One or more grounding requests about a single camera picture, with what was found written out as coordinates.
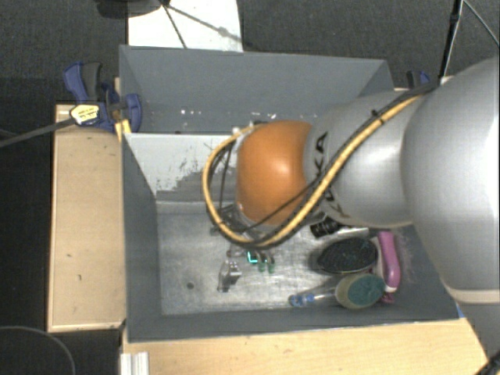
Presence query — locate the black oval brush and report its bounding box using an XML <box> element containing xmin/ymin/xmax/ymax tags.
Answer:
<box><xmin>310</xmin><ymin>237</ymin><xmax>380</xmax><ymax>276</ymax></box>

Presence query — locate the clear handled teal dish brush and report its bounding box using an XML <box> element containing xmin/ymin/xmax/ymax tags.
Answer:
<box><xmin>287</xmin><ymin>273</ymin><xmax>388</xmax><ymax>311</ymax></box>

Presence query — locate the grey metal bin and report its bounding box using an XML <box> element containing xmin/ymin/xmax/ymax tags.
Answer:
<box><xmin>117</xmin><ymin>44</ymin><xmax>463</xmax><ymax>343</ymax></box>

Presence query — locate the black cylinder on white bracket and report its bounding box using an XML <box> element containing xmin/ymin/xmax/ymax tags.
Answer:
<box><xmin>310</xmin><ymin>216</ymin><xmax>370</xmax><ymax>240</ymax></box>

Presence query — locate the pale wood flat board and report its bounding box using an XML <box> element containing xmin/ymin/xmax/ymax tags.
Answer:
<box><xmin>46</xmin><ymin>103</ymin><xmax>128</xmax><ymax>334</ymax></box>

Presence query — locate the purple handled brush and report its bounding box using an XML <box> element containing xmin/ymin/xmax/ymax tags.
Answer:
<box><xmin>375</xmin><ymin>230</ymin><xmax>403</xmax><ymax>304</ymax></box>

